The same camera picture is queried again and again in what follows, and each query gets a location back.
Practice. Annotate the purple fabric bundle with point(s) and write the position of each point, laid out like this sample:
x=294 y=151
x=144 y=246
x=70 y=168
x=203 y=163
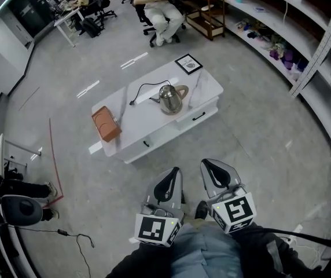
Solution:
x=287 y=58

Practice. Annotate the white power strip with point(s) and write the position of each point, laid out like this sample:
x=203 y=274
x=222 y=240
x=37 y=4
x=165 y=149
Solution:
x=298 y=230

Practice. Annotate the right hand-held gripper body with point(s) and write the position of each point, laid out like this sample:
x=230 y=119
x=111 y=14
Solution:
x=238 y=210

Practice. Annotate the person's left forearm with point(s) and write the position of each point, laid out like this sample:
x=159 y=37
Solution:
x=136 y=259

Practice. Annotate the person's right forearm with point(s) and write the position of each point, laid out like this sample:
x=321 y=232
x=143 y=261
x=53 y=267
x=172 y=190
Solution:
x=269 y=253

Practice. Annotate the white marble coffee table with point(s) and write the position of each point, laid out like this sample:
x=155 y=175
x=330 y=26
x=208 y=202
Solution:
x=142 y=117

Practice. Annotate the person's right black shoe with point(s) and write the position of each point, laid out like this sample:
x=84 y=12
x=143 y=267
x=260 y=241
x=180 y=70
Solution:
x=201 y=210

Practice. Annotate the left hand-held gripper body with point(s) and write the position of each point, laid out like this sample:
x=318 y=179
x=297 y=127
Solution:
x=151 y=227

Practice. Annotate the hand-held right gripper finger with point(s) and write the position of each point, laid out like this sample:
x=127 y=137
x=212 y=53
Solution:
x=204 y=178
x=232 y=178

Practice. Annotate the office chair with pink jacket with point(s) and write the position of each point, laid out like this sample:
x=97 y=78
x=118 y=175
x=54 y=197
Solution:
x=103 y=7

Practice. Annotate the silver electric kettle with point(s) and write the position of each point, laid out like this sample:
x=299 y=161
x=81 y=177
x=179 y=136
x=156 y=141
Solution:
x=169 y=97

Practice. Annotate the black glass door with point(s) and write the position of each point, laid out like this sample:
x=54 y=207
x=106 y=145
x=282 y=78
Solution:
x=32 y=7

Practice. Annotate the grey padded chair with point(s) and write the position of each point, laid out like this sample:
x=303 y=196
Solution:
x=22 y=210

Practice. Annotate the black picture frame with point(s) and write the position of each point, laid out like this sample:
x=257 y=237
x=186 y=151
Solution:
x=188 y=64

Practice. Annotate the white office desk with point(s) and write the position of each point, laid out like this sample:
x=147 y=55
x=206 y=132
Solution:
x=67 y=19

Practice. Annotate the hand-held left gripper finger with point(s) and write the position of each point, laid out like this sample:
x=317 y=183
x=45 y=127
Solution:
x=177 y=193
x=157 y=190

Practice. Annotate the black backpack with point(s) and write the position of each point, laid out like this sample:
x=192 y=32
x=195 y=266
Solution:
x=91 y=27

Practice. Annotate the wooden two-tier rack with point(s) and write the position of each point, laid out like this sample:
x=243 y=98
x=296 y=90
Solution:
x=209 y=25

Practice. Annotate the red floor tape line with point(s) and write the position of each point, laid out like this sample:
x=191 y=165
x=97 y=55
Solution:
x=56 y=161

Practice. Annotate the person's blue jeans legs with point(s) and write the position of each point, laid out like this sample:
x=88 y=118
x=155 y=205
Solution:
x=206 y=250

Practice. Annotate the orange box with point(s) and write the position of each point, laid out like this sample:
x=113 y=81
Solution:
x=106 y=124

